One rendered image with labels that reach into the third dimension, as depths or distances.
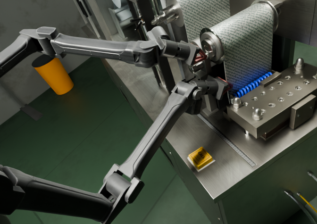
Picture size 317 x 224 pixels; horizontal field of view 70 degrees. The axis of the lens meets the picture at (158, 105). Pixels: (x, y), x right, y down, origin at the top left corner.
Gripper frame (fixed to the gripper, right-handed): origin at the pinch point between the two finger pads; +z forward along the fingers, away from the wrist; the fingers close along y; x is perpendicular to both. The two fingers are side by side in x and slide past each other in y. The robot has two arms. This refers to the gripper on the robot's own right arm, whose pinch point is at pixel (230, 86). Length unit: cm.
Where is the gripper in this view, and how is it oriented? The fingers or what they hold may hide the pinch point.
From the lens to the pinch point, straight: 98.6
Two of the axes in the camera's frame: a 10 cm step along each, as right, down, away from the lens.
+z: 8.8, -0.8, 4.7
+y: 4.4, 5.0, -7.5
